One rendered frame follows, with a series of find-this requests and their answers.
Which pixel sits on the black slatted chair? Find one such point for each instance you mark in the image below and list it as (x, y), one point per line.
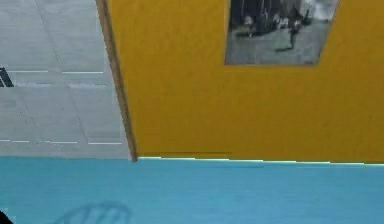
(4, 79)

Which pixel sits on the black and white framed picture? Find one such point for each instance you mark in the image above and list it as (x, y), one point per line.
(276, 36)

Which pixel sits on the black rounded object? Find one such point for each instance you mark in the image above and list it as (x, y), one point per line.
(4, 218)

